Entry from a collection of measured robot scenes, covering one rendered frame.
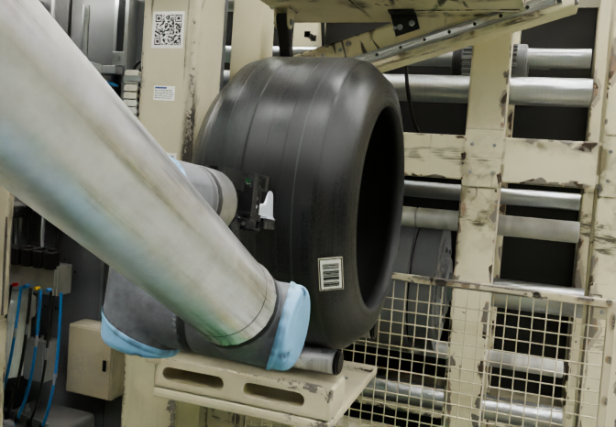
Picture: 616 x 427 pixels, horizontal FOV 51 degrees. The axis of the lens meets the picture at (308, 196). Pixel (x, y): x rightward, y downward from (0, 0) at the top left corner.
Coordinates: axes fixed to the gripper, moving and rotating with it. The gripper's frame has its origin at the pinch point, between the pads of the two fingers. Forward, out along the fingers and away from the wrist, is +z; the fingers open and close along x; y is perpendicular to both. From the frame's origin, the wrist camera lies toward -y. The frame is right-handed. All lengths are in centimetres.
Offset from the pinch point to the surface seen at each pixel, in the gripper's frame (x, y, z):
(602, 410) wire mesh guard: -59, -33, 67
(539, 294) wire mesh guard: -43, -9, 64
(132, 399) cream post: 37, -40, 26
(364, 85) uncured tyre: -10.4, 26.6, 13.5
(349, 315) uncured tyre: -11.6, -14.1, 15.2
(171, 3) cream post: 33, 43, 17
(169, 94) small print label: 32.4, 24.8, 18.8
